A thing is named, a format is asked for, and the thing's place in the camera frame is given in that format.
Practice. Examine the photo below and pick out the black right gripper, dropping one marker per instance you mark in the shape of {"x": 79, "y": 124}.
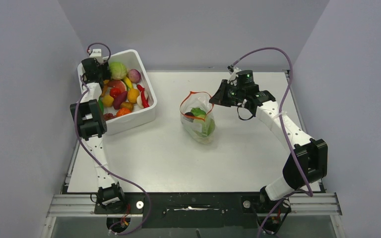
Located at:
{"x": 220, "y": 98}

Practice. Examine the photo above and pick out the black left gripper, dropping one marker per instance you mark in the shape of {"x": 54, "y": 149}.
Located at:
{"x": 103, "y": 66}

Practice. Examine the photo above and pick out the yellow pear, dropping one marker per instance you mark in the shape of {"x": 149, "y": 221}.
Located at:
{"x": 105, "y": 88}

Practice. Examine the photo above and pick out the clear orange zip bag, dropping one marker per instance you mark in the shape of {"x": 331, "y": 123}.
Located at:
{"x": 193, "y": 100}

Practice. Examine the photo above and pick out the green lettuce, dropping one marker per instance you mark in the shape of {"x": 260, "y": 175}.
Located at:
{"x": 203, "y": 126}

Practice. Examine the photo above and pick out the dark plum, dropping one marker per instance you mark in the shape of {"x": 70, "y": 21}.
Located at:
{"x": 189, "y": 115}

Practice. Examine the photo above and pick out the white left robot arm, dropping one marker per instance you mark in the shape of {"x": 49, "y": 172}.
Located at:
{"x": 90, "y": 126}

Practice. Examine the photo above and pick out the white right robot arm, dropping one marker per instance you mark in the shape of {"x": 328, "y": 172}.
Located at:
{"x": 307, "y": 161}

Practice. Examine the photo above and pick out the green cabbage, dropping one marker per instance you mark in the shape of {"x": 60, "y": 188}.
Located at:
{"x": 118, "y": 70}

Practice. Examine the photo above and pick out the watermelon slice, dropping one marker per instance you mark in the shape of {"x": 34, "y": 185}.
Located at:
{"x": 117, "y": 84}

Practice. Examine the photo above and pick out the red tomato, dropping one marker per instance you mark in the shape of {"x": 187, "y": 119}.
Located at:
{"x": 115, "y": 92}

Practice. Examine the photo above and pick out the green cucumber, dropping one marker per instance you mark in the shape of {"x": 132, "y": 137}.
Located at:
{"x": 101, "y": 106}

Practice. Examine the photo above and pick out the yellow lemon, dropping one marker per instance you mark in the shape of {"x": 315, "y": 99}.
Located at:
{"x": 107, "y": 101}

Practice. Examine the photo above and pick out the yellow banana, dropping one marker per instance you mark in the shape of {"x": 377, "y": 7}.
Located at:
{"x": 128, "y": 82}

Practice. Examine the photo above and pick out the purple sweet potato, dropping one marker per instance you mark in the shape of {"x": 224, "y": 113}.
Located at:
{"x": 119, "y": 100}

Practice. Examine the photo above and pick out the purple onion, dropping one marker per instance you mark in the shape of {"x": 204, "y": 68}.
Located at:
{"x": 134, "y": 76}

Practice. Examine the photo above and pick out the white plastic bin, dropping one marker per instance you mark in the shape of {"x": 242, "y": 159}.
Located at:
{"x": 132, "y": 60}

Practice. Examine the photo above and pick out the brown potato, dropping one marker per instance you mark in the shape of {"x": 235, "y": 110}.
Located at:
{"x": 127, "y": 105}

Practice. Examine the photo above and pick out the red grapes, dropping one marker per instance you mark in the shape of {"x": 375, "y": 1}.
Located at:
{"x": 108, "y": 116}

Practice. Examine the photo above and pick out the orange tangerine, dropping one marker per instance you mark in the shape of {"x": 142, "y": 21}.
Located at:
{"x": 122, "y": 112}

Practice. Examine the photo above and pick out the white mushroom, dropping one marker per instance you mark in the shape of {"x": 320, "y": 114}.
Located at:
{"x": 142, "y": 101}

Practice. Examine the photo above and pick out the red chili pepper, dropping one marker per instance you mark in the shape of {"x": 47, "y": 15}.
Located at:
{"x": 140, "y": 88}

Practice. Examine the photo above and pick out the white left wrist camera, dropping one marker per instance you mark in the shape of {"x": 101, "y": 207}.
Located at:
{"x": 96, "y": 54}

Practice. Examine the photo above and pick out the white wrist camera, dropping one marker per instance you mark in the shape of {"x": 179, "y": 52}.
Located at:
{"x": 96, "y": 54}
{"x": 233, "y": 70}

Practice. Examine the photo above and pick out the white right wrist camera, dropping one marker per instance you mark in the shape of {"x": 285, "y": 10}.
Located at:
{"x": 233, "y": 70}

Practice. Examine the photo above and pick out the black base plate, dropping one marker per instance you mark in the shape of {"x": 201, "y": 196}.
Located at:
{"x": 195, "y": 210}

